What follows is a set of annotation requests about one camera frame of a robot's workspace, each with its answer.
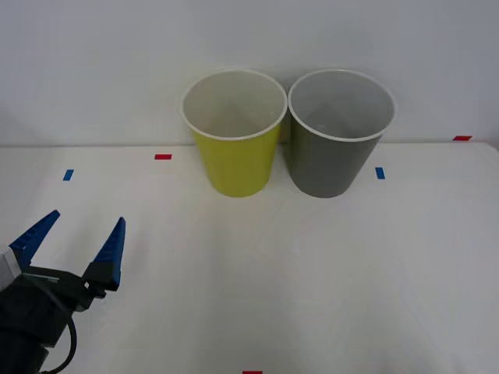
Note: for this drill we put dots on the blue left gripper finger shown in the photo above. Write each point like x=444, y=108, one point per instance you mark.
x=33, y=237
x=111, y=257

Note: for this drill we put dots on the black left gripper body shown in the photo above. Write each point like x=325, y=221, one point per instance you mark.
x=39, y=300

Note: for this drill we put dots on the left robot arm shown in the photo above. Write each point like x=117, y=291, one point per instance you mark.
x=19, y=354

